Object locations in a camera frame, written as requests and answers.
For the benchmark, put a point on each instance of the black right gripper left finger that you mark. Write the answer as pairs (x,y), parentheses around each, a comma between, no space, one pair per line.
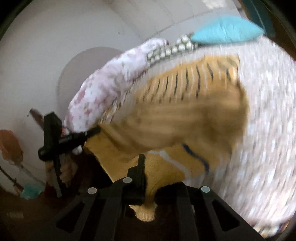
(126,191)

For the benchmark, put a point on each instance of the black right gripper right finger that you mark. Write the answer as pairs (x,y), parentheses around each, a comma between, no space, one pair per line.
(200,214)

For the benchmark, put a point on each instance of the yellow striped knit sweater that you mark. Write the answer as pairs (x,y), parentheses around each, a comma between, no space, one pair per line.
(186,121)

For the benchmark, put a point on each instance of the person's left hand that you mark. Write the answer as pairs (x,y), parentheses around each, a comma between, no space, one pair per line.
(68,170)

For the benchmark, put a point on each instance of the pink floral duvet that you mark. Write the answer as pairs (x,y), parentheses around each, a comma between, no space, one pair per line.
(107,84)

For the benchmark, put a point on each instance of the beige dotted quilted bedspread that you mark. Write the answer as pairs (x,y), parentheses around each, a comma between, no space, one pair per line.
(259,180)

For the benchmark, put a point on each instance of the olive sheep pattern bolster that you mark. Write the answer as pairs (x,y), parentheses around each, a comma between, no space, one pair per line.
(182,45)

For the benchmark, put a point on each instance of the turquoise pillow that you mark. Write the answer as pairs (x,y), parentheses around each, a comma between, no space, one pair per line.
(226,30)

